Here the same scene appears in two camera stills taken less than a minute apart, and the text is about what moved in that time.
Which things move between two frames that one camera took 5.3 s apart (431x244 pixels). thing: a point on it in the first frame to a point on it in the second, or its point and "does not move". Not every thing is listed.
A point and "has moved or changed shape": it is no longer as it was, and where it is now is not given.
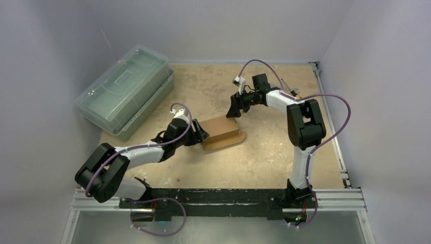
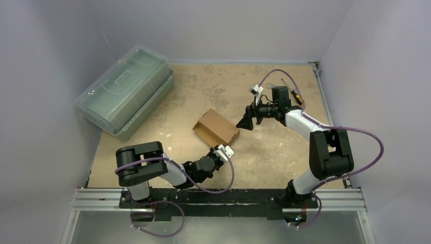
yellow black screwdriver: [293, 92] does not move
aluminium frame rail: [82, 202] does not move
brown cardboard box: [223, 131] has moved or changed shape
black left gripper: [197, 136] to [211, 152]
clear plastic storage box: [121, 99] does not move
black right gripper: [237, 104] to [253, 114]
